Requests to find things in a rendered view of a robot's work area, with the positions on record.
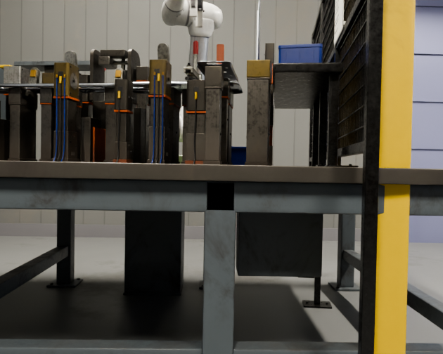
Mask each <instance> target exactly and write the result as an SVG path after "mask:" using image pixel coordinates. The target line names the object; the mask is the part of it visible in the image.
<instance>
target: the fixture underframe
mask: <svg viewBox="0 0 443 354"><path fill-rule="evenodd" d="M361 205H362V184H360V183H282V182H243V181H165V180H126V179H86V178H9V177H0V209H57V247H55V248H53V249H52V250H50V251H48V252H46V253H44V254H42V255H40V256H38V257H36V258H34V259H32V260H31V261H28V262H26V263H24V264H22V265H20V266H19V267H17V268H15V269H13V270H11V271H9V272H7V273H5V274H3V275H2V276H0V298H2V297H4V296H5V295H7V294H9V293H10V292H12V291H13V290H15V289H17V288H18V287H19V286H21V285H23V284H24V283H26V282H28V281H29V280H31V279H32V278H34V277H36V276H37V275H39V274H40V273H42V272H44V271H45V270H47V269H48V268H50V267H51V266H53V265H55V264H56V279H55V280H54V281H52V282H51V283H49V284H48V285H47V286H46V287H63V288H75V287H76V286H77V285H78V284H80V283H81V282H82V281H83V279H80V278H77V279H74V274H75V210H101V211H187V212H205V217H204V256H203V280H200V284H199V289H203V334H202V341H145V340H72V339H0V354H358V342H291V341H233V331H234V294H235V257H236V270H237V273H238V276H267V277H321V276H322V246H323V215H324V214H338V267H337V282H328V284H329V285H330V286H331V287H332V288H333V289H334V290H335V291H359V285H357V284H356V283H355V282H354V268H356V269H357V270H358V271H360V260H361V254H359V253H357V252H355V250H354V249H355V221H356V214H359V215H361ZM236 213H237V224H236ZM409 215H410V216H443V185H410V210H409ZM407 305H408V306H409V307H411V308H412V309H414V310H415V311H416V312H418V313H420V314H421V315H422V316H423V317H425V318H426V319H428V320H429V321H431V322H432V323H433V324H435V325H437V326H438V327H439V328H440V329H442V330H443V303H442V302H441V301H438V300H437V299H435V298H434V297H432V296H430V295H429V294H426V293H425V292H424V291H422V290H420V289H418V288H417V287H415V286H413V285H412V284H410V283H408V284H407ZM406 354H443V343H406Z"/></svg>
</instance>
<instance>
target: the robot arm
mask: <svg viewBox="0 0 443 354"><path fill-rule="evenodd" d="M222 18H223V17H222V11H221V10H220V9H219V8H218V7H217V6H215V5H213V4H210V3H207V2H204V1H203V0H164V2H163V5H162V19H163V21H164V23H165V24H166V25H168V26H176V25H180V26H187V27H188V33H189V35H190V36H191V40H190V50H189V60H188V63H190V65H191V67H193V42H194V41H198V62H199V61H207V54H208V45H209V37H211V36H212V33H213V31H214V30H217V29H218V28H219V27H220V26H221V24H222ZM198 74H202V76H203V80H205V76H204V75H203V73H202V72H201V71H200V70H199V69H198ZM183 110H184V107H182V108H181V111H180V113H179V142H183Z"/></svg>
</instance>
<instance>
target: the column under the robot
mask: <svg viewBox="0 0 443 354"><path fill-rule="evenodd" d="M184 224H185V211H125V252H124V293H123V295H147V296H181V293H182V289H183V285H184Z"/></svg>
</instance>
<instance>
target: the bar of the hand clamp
mask: <svg viewBox="0 0 443 354"><path fill-rule="evenodd" d="M184 74H185V75H186V76H187V77H185V80H186V81H187V80H193V77H195V78H196V79H197V80H199V74H198V73H197V72H196V70H195V69H194V68H193V67H191V65H190V63H188V65H187V66H186V67H184Z"/></svg>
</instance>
